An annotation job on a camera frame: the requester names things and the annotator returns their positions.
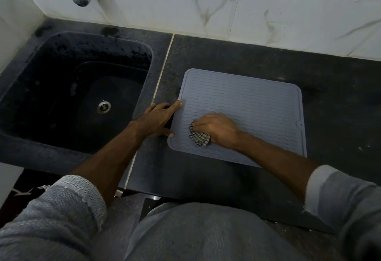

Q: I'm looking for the person's left forearm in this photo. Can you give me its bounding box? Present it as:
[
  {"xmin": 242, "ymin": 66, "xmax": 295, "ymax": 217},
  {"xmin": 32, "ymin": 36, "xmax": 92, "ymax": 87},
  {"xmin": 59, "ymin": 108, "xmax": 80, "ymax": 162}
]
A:
[{"xmin": 71, "ymin": 122, "xmax": 146, "ymax": 208}]

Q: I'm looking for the white mesh left sleeve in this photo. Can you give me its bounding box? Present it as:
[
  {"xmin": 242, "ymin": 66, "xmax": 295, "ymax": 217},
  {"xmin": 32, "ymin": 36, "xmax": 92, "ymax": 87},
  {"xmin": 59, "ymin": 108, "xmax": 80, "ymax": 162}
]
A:
[{"xmin": 0, "ymin": 175, "xmax": 107, "ymax": 261}]

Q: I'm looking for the black kitchen sink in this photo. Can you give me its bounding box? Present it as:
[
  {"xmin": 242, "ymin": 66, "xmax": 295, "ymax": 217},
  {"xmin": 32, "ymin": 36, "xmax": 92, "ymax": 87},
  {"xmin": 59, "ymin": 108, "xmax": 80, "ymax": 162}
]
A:
[{"xmin": 0, "ymin": 31, "xmax": 154, "ymax": 155}]

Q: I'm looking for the grey shirt body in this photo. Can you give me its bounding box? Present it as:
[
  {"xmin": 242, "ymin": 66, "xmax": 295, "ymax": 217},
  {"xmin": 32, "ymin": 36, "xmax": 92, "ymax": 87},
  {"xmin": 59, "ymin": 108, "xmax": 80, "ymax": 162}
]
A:
[{"xmin": 125, "ymin": 203, "xmax": 309, "ymax": 261}]

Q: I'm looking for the person's right forearm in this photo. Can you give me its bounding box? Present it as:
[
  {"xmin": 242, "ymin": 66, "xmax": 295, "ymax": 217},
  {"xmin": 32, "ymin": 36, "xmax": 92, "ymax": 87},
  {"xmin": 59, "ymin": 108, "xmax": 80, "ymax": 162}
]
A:
[{"xmin": 235, "ymin": 132, "xmax": 322, "ymax": 203}]

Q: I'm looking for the grey shirt right sleeve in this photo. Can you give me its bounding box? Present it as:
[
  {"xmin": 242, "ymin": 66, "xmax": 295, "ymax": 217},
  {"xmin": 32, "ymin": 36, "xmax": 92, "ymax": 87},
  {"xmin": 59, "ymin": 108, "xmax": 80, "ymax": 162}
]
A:
[{"xmin": 303, "ymin": 164, "xmax": 381, "ymax": 261}]

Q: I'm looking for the grey ribbed silicone mat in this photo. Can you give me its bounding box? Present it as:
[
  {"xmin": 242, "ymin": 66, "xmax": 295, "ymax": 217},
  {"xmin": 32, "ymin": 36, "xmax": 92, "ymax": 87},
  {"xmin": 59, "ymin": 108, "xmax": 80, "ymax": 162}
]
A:
[{"xmin": 167, "ymin": 68, "xmax": 308, "ymax": 169}]

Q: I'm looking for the person's right hand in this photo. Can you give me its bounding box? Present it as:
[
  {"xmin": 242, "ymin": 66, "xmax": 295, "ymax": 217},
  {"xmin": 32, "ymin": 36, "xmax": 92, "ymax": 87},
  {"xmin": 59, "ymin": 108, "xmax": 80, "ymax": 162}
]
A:
[{"xmin": 191, "ymin": 113, "xmax": 243, "ymax": 151}]

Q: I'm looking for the round metal sink drain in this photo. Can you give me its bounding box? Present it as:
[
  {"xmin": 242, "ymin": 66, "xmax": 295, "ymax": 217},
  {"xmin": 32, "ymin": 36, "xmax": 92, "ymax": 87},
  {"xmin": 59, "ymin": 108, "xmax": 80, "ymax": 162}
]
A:
[{"xmin": 96, "ymin": 100, "xmax": 112, "ymax": 115}]

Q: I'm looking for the person's left hand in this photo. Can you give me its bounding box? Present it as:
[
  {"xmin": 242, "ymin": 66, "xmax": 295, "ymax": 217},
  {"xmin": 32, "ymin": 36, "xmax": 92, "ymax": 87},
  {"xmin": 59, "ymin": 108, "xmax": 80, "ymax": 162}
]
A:
[{"xmin": 131, "ymin": 99, "xmax": 183, "ymax": 139}]

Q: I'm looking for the black white checked cloth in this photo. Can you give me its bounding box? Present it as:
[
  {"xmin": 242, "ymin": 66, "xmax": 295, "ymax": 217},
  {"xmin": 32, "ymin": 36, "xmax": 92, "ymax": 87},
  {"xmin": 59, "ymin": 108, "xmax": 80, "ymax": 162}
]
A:
[{"xmin": 189, "ymin": 120, "xmax": 212, "ymax": 148}]

